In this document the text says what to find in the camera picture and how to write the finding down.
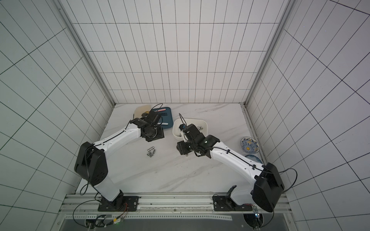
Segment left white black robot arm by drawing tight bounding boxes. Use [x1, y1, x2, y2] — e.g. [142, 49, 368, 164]
[74, 116, 164, 202]

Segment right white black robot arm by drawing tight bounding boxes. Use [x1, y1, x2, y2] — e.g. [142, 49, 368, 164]
[176, 135, 284, 212]

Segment white plastic storage box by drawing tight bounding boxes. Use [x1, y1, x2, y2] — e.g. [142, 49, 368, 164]
[172, 118, 208, 141]

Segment teal plastic tray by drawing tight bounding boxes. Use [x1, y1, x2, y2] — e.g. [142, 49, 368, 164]
[154, 107, 173, 129]

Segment blue patterned plate upper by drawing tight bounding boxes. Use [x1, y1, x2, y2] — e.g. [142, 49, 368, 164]
[240, 137, 260, 155]

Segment blue patterned plate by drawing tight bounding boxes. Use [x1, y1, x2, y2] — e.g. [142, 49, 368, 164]
[240, 137, 260, 155]
[245, 155, 263, 164]

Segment blue patterned plate lower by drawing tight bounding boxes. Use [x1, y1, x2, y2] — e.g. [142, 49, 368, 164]
[245, 155, 263, 164]

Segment left base wiring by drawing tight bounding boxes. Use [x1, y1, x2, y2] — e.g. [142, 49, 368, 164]
[72, 184, 129, 229]

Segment base wiring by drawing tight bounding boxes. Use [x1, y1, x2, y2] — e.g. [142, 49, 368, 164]
[72, 184, 129, 229]
[243, 209, 275, 229]

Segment right base wiring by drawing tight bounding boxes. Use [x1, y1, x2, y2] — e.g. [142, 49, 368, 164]
[243, 209, 275, 229]

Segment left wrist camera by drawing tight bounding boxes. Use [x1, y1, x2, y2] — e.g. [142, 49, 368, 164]
[141, 110, 161, 125]

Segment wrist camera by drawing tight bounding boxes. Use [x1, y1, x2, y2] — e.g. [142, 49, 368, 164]
[141, 110, 161, 125]
[179, 124, 205, 142]

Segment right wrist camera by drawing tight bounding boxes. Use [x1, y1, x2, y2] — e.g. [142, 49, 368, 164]
[179, 124, 205, 142]

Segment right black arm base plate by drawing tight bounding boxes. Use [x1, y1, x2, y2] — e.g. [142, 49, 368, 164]
[212, 194, 253, 212]

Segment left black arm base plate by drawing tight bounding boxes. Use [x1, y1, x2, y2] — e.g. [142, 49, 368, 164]
[98, 196, 139, 212]

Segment aluminium mounting rail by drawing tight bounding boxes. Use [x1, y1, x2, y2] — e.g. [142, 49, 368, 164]
[60, 192, 291, 216]

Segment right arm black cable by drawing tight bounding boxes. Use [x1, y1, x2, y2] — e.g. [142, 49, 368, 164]
[277, 168, 298, 193]

